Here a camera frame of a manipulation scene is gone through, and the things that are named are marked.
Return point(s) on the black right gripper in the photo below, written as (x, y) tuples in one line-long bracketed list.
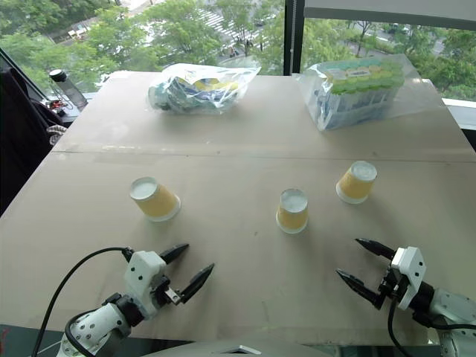
[(390, 284)]

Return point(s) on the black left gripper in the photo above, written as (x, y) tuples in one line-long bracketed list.
[(167, 292)]

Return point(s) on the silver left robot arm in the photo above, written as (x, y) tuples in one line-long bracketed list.
[(97, 327)]

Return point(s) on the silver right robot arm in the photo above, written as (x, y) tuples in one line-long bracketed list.
[(450, 308)]

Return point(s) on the yellow paper cup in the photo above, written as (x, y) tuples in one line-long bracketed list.
[(357, 182), (292, 211), (155, 199)]

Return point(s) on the grey robot torso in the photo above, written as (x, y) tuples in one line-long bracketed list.
[(230, 349)]

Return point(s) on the bagged pack of green-capped bottles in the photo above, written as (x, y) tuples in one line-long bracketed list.
[(353, 91)]

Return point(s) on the clear bag of packets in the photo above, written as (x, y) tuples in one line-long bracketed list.
[(201, 89)]

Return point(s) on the clear bottle with black cap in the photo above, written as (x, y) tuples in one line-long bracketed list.
[(67, 87)]

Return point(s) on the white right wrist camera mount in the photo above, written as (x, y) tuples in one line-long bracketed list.
[(408, 269)]

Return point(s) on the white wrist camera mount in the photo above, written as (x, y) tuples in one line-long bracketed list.
[(408, 269), (142, 273)]

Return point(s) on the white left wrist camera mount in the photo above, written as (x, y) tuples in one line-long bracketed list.
[(142, 273)]

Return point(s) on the dark window frame post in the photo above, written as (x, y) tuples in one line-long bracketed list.
[(292, 37)]

